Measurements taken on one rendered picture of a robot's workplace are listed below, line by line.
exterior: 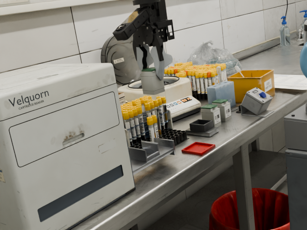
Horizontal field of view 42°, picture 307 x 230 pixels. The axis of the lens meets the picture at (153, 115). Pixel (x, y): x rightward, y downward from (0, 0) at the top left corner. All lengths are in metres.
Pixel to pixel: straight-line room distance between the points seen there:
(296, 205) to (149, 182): 0.40
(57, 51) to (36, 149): 0.84
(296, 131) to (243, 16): 1.62
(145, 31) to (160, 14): 0.07
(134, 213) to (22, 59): 0.78
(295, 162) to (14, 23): 1.00
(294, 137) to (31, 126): 0.65
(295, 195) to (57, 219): 0.62
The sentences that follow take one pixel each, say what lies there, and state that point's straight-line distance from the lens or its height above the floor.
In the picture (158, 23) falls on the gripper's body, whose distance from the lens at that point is 1.06.
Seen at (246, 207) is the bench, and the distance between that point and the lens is 1.39.
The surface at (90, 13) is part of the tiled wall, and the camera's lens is 1.67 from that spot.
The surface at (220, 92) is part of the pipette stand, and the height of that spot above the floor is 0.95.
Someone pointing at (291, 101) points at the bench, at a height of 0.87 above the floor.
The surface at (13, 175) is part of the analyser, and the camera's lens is 0.75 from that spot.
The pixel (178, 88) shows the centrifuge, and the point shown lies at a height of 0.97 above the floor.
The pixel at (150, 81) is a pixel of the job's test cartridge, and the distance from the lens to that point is 1.07.
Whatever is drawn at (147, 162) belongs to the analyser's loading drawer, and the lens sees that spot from 0.99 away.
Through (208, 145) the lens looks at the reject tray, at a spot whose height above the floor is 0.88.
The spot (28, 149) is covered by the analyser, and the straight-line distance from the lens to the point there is 0.76.
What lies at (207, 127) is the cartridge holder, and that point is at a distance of 1.23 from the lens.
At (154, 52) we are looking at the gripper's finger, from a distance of 1.05.
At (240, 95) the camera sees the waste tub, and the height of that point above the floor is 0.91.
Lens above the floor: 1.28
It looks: 15 degrees down
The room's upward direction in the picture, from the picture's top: 9 degrees counter-clockwise
